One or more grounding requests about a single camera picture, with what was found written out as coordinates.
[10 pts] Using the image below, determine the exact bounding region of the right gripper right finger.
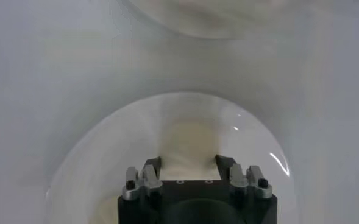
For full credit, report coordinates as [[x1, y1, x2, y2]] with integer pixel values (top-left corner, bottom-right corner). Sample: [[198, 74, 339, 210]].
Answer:
[[215, 154, 273, 201]]

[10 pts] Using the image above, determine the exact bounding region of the white round plate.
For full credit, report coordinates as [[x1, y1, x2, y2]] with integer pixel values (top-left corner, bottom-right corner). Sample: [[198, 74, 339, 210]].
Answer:
[[43, 91, 297, 224]]

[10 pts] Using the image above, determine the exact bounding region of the white steamed baozi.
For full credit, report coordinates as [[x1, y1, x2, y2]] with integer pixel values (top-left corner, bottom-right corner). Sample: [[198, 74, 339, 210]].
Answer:
[[159, 117, 224, 181]]

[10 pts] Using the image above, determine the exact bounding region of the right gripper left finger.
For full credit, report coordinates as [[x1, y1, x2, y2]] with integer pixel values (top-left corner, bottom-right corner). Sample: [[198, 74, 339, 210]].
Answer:
[[121, 156, 164, 201]]

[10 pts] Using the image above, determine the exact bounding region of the cream electric cooking pot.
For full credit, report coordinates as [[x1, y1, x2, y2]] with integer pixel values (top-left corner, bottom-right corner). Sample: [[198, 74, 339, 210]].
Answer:
[[118, 0, 293, 40]]

